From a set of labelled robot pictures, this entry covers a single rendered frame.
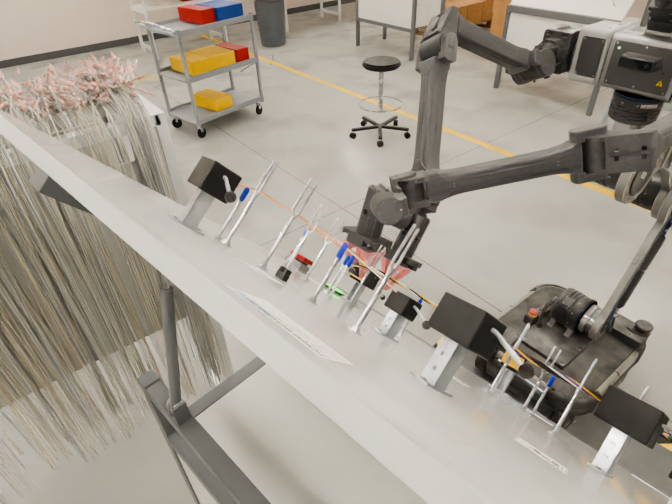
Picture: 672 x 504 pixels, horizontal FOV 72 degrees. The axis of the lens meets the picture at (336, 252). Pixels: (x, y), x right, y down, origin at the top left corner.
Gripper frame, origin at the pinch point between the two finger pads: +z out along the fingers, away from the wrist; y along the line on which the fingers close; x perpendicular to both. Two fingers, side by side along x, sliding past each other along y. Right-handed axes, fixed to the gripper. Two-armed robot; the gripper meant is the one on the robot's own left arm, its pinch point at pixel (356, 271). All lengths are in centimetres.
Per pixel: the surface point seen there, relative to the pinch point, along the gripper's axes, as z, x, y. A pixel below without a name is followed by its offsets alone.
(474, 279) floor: 43, 179, -47
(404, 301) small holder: -8.7, -20.9, 25.9
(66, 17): -42, 176, -788
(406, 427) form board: -20, -61, 51
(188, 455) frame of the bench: 53, -25, -14
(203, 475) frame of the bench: 53, -25, -7
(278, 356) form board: -20, -63, 43
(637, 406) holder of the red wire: -8, -11, 58
